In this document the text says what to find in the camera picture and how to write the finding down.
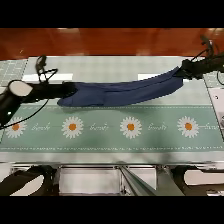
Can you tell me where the silver frame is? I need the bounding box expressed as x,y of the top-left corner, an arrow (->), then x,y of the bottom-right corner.
0,161 -> 224,197

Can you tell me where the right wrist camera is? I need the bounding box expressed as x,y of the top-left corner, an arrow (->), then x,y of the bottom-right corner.
199,34 -> 218,60

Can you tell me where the black cable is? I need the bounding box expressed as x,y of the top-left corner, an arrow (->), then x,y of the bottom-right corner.
0,98 -> 51,131

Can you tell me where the blue T-shirt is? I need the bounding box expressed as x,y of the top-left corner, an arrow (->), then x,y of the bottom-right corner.
56,65 -> 185,108

